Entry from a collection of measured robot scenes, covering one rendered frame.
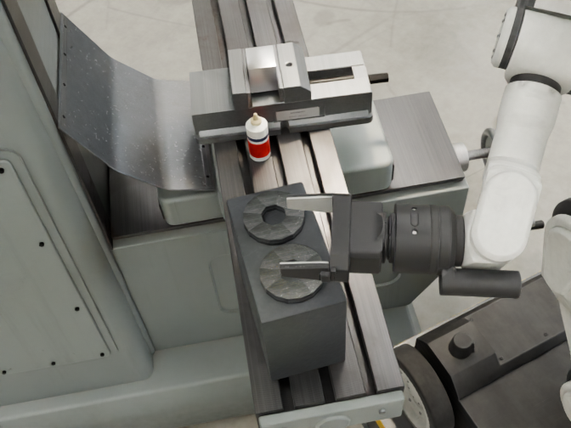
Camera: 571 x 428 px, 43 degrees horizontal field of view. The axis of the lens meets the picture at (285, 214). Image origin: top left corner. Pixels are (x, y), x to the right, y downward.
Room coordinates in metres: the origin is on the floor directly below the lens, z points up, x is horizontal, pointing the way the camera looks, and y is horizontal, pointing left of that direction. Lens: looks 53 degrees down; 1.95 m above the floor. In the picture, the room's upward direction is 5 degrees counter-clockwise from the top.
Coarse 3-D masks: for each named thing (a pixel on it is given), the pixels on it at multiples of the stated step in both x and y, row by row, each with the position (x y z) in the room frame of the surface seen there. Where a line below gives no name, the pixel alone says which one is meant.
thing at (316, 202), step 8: (288, 200) 0.59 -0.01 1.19; (296, 200) 0.59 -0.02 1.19; (304, 200) 0.59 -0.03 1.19; (312, 200) 0.58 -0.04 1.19; (320, 200) 0.58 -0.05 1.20; (328, 200) 0.58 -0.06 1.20; (288, 208) 0.59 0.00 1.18; (296, 208) 0.59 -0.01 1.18; (304, 208) 0.59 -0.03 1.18; (312, 208) 0.58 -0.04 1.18; (320, 208) 0.58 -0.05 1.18; (328, 208) 0.58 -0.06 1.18
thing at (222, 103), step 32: (320, 64) 1.09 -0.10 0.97; (352, 64) 1.08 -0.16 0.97; (192, 96) 1.04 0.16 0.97; (224, 96) 1.03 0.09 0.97; (256, 96) 1.02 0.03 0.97; (320, 96) 1.00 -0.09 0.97; (352, 96) 1.00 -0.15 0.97; (224, 128) 0.99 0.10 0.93; (288, 128) 0.99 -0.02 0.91; (320, 128) 0.98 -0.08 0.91
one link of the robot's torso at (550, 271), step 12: (564, 216) 0.63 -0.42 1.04; (552, 228) 0.63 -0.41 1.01; (564, 228) 0.61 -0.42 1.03; (552, 240) 0.62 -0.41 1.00; (564, 240) 0.60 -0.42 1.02; (552, 252) 0.61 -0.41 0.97; (564, 252) 0.59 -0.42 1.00; (552, 264) 0.60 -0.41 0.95; (564, 264) 0.58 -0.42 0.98; (552, 276) 0.59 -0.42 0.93; (564, 276) 0.58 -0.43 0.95; (552, 288) 0.59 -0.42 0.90; (564, 288) 0.57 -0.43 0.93; (564, 300) 0.58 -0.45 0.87; (564, 312) 0.60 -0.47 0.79; (564, 324) 0.59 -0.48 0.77
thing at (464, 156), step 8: (488, 128) 1.17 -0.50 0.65; (488, 136) 1.17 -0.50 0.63; (456, 144) 1.14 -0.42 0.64; (464, 144) 1.14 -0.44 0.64; (480, 144) 1.18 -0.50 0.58; (488, 144) 1.16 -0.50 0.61; (456, 152) 1.12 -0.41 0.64; (464, 152) 1.12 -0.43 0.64; (472, 152) 1.13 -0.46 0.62; (480, 152) 1.13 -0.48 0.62; (488, 152) 1.13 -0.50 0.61; (464, 160) 1.10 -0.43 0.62; (464, 168) 1.10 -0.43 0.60
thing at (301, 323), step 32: (288, 192) 0.68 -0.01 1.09; (256, 224) 0.62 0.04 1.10; (288, 224) 0.62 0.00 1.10; (256, 256) 0.57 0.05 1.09; (288, 256) 0.56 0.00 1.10; (320, 256) 0.56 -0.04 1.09; (256, 288) 0.52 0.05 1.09; (288, 288) 0.51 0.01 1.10; (320, 288) 0.51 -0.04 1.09; (256, 320) 0.53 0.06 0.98; (288, 320) 0.47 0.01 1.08; (320, 320) 0.48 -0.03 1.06; (288, 352) 0.47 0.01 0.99; (320, 352) 0.48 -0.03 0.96
